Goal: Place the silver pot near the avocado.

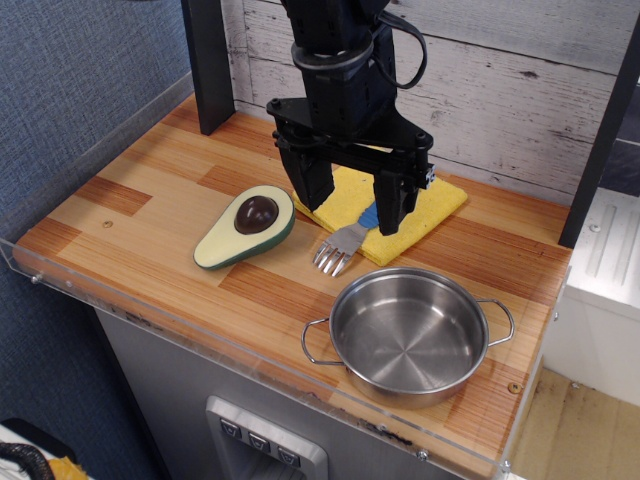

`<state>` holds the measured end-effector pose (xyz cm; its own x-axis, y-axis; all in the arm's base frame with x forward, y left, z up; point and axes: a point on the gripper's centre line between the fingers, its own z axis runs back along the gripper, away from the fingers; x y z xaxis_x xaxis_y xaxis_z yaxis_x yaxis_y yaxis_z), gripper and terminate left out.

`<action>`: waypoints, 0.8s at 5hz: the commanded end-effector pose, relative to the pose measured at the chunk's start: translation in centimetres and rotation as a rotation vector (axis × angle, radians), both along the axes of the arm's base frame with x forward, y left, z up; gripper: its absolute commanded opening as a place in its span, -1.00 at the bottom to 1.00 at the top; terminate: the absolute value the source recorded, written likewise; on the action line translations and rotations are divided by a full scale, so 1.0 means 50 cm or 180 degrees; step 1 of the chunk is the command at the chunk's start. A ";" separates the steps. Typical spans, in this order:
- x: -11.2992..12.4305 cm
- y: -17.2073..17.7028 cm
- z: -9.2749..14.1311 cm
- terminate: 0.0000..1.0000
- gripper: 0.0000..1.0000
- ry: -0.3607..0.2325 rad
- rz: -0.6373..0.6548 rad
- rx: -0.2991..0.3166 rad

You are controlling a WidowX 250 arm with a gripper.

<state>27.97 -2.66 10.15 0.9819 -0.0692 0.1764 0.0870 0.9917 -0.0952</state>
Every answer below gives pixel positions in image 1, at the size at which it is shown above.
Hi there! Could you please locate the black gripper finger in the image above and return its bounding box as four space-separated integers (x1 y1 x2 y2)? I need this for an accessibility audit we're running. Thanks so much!
280 148 334 211
374 172 417 235

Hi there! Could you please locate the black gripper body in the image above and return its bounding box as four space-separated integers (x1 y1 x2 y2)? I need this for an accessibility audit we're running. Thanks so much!
267 24 434 189

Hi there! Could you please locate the silver steel pot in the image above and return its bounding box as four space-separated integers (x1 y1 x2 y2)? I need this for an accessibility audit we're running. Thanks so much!
325 267 500 409

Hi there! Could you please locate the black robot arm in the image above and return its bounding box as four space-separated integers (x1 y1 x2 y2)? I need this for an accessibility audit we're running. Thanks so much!
267 1 434 236

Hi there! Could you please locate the toy avocado half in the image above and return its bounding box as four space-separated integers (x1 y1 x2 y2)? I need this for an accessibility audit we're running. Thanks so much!
193 185 295 269

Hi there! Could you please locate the yellow folded cloth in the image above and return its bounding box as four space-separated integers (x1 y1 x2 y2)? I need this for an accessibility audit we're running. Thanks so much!
293 167 467 267

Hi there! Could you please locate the white appliance at right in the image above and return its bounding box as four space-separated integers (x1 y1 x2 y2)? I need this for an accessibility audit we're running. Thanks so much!
542 188 639 405

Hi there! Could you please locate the grey toy fridge cabinet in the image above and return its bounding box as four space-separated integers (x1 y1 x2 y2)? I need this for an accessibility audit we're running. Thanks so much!
97 312 454 479

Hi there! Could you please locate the silver dispenser button panel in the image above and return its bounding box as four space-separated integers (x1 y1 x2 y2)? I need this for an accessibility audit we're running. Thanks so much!
206 395 329 479

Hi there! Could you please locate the clear acrylic table guard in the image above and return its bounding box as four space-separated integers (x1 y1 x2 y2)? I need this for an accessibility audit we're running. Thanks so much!
1 97 569 479

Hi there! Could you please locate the yellow object bottom left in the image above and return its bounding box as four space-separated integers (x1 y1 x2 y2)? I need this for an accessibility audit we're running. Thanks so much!
48 457 91 480

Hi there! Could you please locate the blue handled fork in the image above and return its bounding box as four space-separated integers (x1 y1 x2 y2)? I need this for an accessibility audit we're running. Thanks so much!
312 202 379 277

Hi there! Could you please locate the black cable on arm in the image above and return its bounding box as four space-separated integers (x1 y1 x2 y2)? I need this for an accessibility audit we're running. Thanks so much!
369 10 429 91

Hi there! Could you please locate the black left vertical post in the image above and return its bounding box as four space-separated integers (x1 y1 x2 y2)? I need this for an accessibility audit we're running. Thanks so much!
181 0 236 135

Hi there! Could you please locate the black vertical post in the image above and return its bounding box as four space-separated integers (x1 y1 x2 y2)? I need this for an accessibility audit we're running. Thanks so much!
558 20 639 248
181 0 236 135

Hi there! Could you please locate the black right vertical post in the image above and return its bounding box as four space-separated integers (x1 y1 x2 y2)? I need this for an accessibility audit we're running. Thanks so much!
558 20 639 248

